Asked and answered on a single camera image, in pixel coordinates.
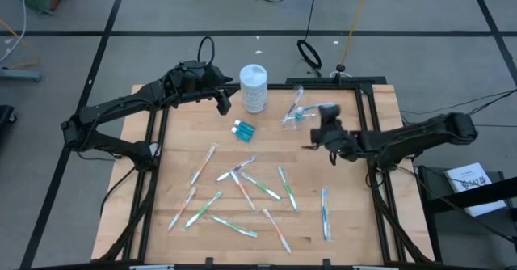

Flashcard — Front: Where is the wooden table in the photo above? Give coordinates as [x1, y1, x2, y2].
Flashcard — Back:
[91, 75, 436, 268]

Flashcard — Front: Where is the blue packaged toothbrush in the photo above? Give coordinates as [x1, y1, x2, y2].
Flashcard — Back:
[301, 101, 338, 114]
[321, 187, 331, 243]

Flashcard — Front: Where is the black arm base cable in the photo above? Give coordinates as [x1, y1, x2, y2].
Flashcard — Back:
[99, 167, 137, 218]

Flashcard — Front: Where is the white cylindrical canister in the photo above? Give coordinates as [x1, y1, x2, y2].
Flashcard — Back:
[239, 63, 269, 115]

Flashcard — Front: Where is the black left wrist camera cable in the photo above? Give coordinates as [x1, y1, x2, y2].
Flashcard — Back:
[196, 35, 216, 65]

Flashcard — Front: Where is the black case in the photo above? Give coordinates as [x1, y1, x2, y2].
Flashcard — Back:
[0, 104, 18, 141]

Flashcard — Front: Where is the grey metal bar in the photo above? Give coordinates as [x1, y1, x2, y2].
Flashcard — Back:
[0, 68, 44, 82]

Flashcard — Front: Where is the black cart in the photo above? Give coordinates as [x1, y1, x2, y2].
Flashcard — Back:
[415, 164, 517, 270]

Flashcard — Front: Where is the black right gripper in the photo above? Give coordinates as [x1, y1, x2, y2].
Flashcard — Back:
[301, 103, 361, 167]

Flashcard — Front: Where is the yellow floor cable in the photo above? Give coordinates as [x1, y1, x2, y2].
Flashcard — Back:
[342, 0, 375, 67]
[0, 18, 42, 70]

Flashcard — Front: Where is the white floor cable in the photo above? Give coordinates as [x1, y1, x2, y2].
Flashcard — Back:
[0, 0, 27, 64]

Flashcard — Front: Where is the black coiled floor cable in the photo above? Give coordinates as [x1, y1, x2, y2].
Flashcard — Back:
[296, 0, 323, 70]

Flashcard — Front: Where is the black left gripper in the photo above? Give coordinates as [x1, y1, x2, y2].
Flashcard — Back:
[176, 59, 240, 116]

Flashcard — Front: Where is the white booklet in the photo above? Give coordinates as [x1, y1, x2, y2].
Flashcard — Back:
[443, 162, 508, 217]

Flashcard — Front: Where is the green packaged toothbrush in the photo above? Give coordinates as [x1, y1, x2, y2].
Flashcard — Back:
[277, 166, 300, 213]
[209, 214, 259, 238]
[240, 171, 283, 201]
[183, 191, 223, 230]

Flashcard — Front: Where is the orange packaged toothbrush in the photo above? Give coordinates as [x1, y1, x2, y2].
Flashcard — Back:
[167, 186, 198, 232]
[261, 207, 292, 255]
[189, 142, 219, 188]
[229, 170, 257, 213]

